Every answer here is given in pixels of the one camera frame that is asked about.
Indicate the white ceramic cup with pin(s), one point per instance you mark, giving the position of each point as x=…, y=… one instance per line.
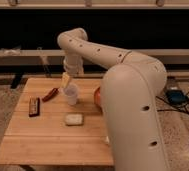
x=71, y=94

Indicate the red brown marker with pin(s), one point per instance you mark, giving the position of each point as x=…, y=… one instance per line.
x=50, y=95

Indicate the orange bowl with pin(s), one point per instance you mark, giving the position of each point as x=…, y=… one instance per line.
x=97, y=97

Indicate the white sponge block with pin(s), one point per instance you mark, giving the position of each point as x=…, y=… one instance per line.
x=74, y=119

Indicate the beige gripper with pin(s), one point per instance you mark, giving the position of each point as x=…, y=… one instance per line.
x=71, y=69

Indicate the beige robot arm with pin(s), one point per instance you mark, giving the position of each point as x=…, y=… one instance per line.
x=128, y=91

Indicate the wooden table board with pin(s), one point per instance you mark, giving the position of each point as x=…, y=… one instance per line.
x=46, y=139

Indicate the blue power adapter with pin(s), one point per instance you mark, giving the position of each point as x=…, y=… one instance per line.
x=175, y=96

